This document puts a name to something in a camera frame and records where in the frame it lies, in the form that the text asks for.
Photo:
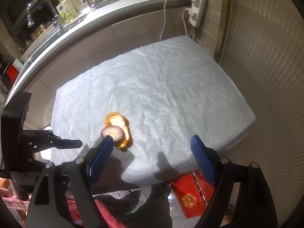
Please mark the white power strip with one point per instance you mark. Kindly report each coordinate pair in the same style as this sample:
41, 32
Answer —
196, 12

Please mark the grey absorbent table mat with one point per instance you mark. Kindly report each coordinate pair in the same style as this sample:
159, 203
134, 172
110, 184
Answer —
168, 91

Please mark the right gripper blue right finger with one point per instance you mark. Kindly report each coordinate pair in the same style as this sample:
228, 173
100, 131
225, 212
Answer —
199, 151

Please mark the bread piece with ham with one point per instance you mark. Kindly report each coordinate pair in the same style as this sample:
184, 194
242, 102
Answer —
117, 127

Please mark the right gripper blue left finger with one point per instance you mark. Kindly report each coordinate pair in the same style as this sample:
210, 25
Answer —
97, 159

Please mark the red gift box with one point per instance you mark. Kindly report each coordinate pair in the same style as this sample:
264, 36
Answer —
193, 193

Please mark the pink patterned clothing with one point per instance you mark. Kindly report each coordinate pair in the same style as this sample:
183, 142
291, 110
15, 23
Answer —
50, 207

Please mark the chrome kitchen faucet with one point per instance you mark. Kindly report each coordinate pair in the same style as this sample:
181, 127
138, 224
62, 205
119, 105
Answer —
42, 12

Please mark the green dish soap bottle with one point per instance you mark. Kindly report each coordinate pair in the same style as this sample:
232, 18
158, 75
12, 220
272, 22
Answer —
66, 11

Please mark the white mug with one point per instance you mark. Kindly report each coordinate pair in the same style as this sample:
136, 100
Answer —
18, 65

